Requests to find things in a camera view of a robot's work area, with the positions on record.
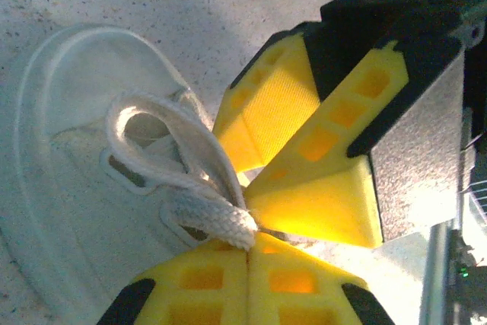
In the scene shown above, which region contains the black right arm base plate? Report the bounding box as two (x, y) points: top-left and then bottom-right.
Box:
(451, 225), (487, 325)

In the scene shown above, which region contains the aluminium mounting rail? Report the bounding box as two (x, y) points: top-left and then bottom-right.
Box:
(417, 221), (459, 325)

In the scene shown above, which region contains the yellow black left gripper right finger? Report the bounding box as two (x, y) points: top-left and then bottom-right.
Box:
(247, 232), (396, 325)

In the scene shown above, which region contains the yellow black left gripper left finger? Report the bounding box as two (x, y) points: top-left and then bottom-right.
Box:
(97, 240), (249, 325)

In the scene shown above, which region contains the white canvas shoe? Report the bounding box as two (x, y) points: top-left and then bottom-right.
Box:
(0, 23), (253, 325)

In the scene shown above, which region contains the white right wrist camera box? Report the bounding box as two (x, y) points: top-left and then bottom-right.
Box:
(458, 12), (487, 50)

